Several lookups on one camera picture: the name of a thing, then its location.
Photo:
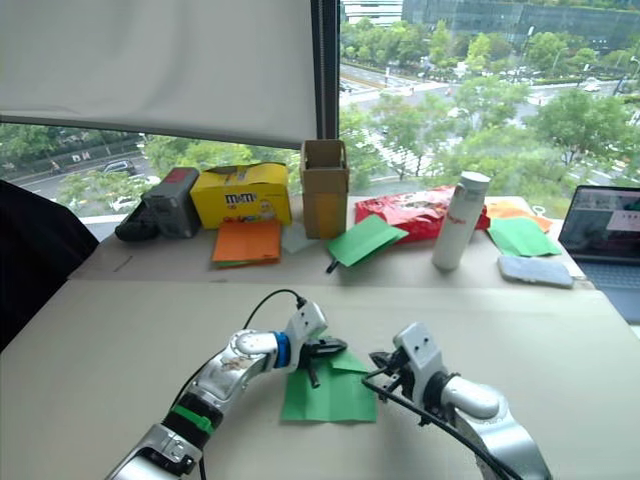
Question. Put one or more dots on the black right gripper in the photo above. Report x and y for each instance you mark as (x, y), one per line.
(403, 376)

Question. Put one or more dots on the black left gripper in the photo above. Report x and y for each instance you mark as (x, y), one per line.
(310, 353)

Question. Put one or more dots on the green paper sheet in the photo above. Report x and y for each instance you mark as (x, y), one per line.
(330, 400)
(365, 241)
(522, 239)

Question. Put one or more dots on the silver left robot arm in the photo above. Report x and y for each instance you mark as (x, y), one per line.
(225, 370)

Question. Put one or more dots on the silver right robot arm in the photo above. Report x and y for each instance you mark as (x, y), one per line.
(500, 435)

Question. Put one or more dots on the creased green paper sheet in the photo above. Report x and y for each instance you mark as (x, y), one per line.
(522, 239)

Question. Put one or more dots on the orange paper sheet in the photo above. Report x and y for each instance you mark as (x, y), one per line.
(515, 210)

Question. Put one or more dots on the black pen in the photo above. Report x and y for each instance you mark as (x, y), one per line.
(332, 265)

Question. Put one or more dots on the orange paper stack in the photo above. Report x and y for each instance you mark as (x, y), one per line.
(247, 242)

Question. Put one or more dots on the open brown cardboard box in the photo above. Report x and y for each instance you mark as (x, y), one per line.
(324, 200)

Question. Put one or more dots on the red snack bag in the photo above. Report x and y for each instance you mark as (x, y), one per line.
(410, 212)

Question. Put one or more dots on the white bottle with red print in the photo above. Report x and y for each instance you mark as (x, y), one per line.
(457, 225)

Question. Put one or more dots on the yellow candy box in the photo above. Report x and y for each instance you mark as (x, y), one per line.
(242, 195)

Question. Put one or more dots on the grey phone case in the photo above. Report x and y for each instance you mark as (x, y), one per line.
(535, 271)

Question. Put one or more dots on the grey box with red label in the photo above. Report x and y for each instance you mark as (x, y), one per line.
(170, 207)

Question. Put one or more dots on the black rounded device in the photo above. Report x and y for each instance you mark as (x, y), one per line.
(131, 229)

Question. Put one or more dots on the open laptop computer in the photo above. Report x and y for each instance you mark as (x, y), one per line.
(602, 235)

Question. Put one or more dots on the dark window mullion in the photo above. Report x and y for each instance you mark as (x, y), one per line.
(326, 70)

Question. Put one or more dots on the black chair back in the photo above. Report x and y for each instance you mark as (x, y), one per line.
(35, 250)

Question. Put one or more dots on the white roller blind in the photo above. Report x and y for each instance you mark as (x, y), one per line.
(160, 65)

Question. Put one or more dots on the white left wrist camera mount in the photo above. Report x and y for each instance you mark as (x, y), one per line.
(307, 322)

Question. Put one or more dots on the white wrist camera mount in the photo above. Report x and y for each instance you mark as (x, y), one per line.
(421, 350)
(307, 322)

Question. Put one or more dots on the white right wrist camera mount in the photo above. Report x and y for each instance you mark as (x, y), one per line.
(421, 350)

